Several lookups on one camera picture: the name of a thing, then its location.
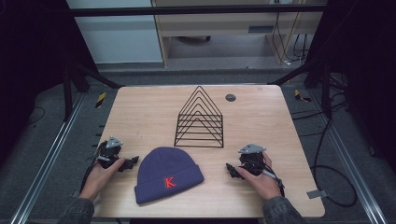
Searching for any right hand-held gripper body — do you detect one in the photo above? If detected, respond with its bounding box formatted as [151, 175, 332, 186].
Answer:
[237, 143, 268, 177]

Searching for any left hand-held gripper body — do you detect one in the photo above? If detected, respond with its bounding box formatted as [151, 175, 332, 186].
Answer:
[95, 135, 124, 170]

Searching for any purple knit beanie hat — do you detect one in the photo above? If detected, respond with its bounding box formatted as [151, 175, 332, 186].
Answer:
[134, 146, 205, 205]

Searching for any person's right hand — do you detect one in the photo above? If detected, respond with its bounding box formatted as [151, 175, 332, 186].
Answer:
[235, 151, 283, 201]

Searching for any person's left hand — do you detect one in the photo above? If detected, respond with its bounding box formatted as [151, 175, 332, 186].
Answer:
[78, 157, 126, 201]

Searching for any yellow black striped tape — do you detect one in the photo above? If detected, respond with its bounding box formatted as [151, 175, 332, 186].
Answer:
[94, 91, 107, 109]
[293, 89, 313, 104]

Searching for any black metal stand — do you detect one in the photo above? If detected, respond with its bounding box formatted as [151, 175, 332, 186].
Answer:
[61, 59, 123, 123]
[267, 57, 333, 119]

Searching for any white cabinet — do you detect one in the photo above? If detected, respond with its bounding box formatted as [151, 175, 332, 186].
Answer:
[65, 0, 164, 65]

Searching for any black curtain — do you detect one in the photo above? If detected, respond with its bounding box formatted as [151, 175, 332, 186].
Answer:
[0, 0, 100, 166]
[306, 0, 396, 175]

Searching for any light wooden desk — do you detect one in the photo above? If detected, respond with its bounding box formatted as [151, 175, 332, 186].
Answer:
[150, 0, 329, 68]

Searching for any left hand-held gripper cable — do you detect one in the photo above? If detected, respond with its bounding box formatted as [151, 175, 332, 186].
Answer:
[78, 148, 102, 194]

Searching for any hand-held gripper cable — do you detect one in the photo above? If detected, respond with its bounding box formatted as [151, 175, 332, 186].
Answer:
[262, 160, 286, 198]
[78, 148, 102, 194]

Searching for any right hand-held gripper cable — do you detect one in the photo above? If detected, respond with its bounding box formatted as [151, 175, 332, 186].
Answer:
[262, 160, 286, 198]

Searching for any black wire triangular rack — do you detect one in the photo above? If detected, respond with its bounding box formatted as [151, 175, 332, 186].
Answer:
[173, 85, 225, 148]

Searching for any aluminium floor rail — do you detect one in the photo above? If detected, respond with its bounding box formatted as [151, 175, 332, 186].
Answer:
[310, 89, 389, 224]
[8, 92, 88, 224]

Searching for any grey metal bracket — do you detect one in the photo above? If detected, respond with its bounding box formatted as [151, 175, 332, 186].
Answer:
[305, 189, 329, 200]

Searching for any black floor cable loop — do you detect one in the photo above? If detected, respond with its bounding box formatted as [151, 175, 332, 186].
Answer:
[310, 106, 359, 208]

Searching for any bundle of hanging cables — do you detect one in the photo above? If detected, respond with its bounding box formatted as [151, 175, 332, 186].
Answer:
[270, 0, 311, 67]

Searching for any black horizontal frame bar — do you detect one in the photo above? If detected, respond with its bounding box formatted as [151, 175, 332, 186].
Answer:
[66, 4, 329, 18]

